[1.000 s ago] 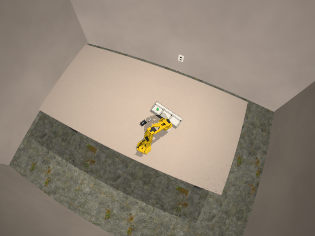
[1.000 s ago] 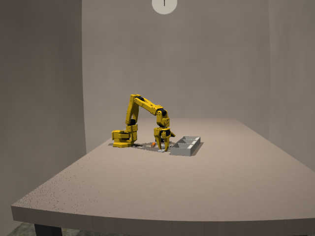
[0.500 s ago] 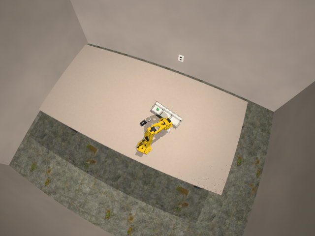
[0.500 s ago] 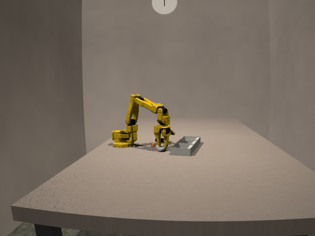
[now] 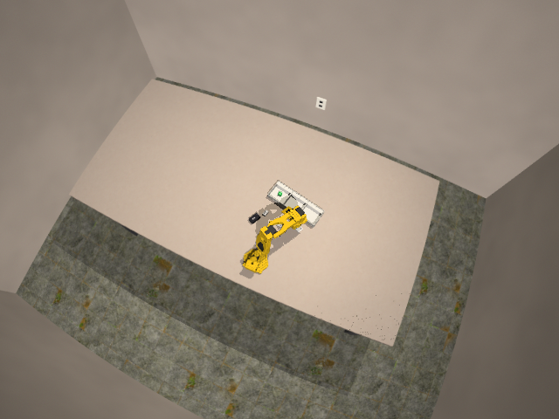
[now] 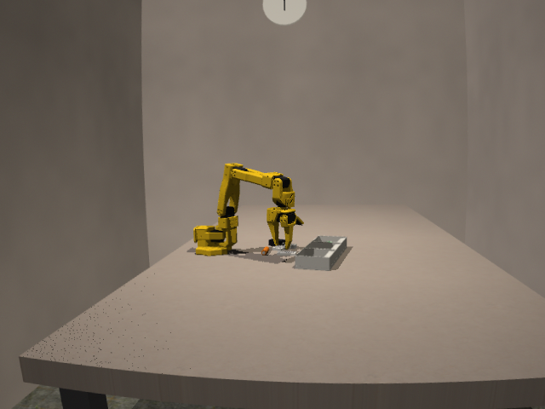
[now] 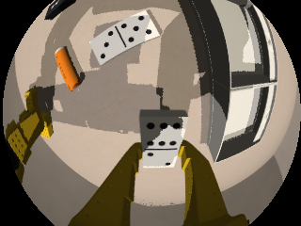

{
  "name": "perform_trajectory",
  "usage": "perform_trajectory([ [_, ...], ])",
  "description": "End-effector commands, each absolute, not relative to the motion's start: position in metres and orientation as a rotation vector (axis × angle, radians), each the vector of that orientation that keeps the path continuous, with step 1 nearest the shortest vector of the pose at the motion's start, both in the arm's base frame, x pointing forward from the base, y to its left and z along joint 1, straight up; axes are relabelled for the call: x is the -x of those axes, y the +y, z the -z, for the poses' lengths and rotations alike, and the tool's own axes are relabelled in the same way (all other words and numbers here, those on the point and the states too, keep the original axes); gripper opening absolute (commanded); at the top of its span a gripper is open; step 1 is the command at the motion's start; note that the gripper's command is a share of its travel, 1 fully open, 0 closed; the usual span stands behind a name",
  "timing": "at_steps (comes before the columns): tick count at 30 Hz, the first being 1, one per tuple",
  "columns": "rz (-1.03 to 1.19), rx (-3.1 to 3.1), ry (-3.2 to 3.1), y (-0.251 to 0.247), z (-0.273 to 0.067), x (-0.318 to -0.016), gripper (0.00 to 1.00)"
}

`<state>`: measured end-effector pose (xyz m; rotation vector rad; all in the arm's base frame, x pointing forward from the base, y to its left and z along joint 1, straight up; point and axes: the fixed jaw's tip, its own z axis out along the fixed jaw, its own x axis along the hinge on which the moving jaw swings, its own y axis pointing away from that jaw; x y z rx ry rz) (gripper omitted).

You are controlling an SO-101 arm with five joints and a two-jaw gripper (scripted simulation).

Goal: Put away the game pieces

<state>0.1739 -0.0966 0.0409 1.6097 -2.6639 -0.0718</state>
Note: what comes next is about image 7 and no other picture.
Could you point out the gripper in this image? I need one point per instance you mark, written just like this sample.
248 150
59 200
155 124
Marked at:
204 204

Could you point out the orange aa battery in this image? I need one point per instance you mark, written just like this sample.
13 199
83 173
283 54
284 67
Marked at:
66 68

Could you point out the white domino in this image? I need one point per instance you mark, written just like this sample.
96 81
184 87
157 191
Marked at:
123 36
161 133

